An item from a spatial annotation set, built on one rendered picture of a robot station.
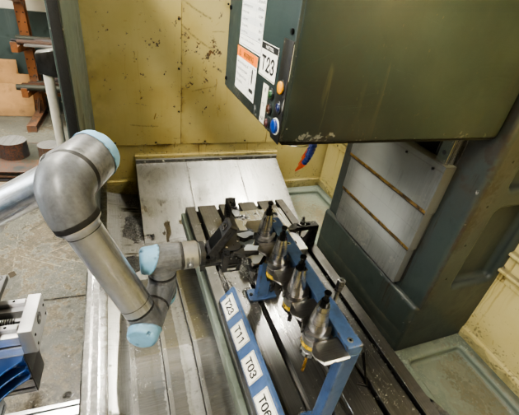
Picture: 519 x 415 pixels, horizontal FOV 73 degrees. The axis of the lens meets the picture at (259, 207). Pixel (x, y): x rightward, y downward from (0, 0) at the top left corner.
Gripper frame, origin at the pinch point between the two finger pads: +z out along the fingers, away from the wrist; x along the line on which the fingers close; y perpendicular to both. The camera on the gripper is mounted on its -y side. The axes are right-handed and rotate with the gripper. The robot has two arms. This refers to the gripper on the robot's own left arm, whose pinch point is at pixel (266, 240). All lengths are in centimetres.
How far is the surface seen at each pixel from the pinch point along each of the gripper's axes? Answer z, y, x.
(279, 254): -2.2, -5.9, 12.5
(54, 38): -53, -40, -53
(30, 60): -131, 61, -439
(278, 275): -3.1, -2.0, 16.0
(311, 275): 4.6, -3.2, 18.8
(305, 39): -5, -55, 10
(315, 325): -2.9, -5.2, 34.0
